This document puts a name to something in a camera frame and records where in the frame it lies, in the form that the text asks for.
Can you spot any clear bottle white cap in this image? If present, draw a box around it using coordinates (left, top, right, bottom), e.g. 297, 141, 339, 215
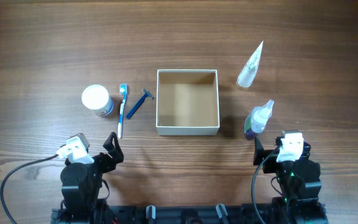
244, 100, 274, 140

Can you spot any blue disposable razor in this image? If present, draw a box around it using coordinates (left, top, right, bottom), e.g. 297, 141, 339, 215
126, 88, 154, 119

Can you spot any white cotton swab tub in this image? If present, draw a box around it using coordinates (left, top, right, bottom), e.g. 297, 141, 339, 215
81, 85, 114, 116

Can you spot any blue white toothbrush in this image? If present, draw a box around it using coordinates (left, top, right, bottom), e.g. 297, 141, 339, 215
117, 83, 128, 138

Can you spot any white bamboo print tube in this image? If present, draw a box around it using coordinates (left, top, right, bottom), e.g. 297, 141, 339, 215
237, 41, 264, 88

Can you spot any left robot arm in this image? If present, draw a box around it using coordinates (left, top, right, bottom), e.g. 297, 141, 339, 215
51, 132, 124, 223

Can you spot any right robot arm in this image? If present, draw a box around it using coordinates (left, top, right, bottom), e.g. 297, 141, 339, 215
250, 136, 328, 223

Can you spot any white open cardboard box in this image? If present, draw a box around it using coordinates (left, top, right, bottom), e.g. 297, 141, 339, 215
156, 69, 220, 136

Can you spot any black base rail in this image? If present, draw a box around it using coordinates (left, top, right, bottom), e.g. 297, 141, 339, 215
50, 203, 328, 224

